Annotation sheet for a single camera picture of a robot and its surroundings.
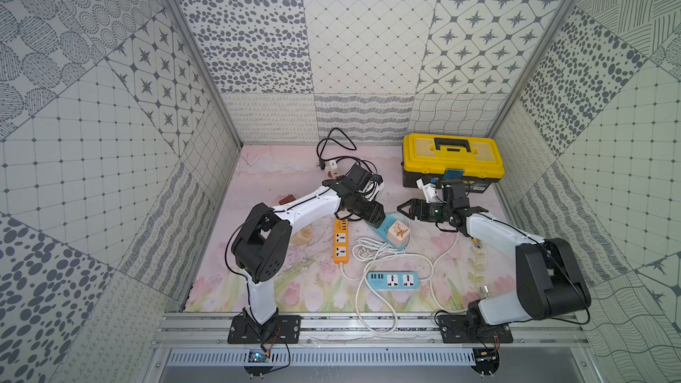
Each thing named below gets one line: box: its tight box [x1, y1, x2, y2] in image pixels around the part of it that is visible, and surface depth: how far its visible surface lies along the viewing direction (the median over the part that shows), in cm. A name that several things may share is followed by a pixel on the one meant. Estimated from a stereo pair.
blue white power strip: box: [367, 271, 419, 291], surface depth 81 cm
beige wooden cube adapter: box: [290, 224, 314, 246], surface depth 89 cm
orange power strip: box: [333, 218, 350, 266], surface depth 91 cm
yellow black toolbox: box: [401, 132, 506, 194], surface depth 97 cm
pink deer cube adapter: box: [386, 219, 411, 248], surface depth 83 cm
